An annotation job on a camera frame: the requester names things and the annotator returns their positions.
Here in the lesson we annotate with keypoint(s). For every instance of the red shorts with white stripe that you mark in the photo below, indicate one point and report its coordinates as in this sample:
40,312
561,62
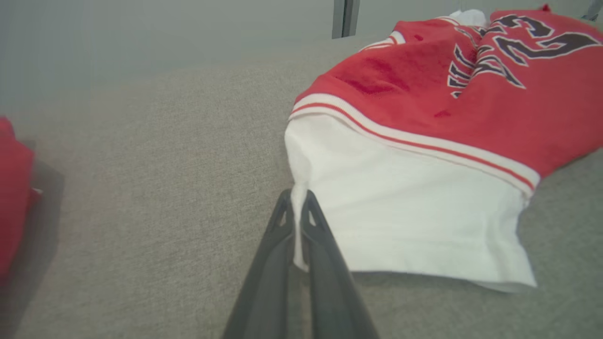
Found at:
14,197

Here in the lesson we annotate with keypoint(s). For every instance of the grey partition joint post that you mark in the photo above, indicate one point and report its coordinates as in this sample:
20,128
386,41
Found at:
345,19

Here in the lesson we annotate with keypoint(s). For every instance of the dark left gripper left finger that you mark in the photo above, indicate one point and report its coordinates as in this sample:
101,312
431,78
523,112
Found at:
268,282

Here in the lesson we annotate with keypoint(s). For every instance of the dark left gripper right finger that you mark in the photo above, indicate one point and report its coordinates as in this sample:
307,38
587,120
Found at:
330,292

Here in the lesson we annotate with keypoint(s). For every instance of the red white basketball jersey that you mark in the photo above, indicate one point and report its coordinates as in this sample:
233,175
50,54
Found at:
424,141

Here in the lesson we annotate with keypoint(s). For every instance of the grey fabric sofa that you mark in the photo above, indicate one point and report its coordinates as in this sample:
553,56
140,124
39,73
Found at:
141,188

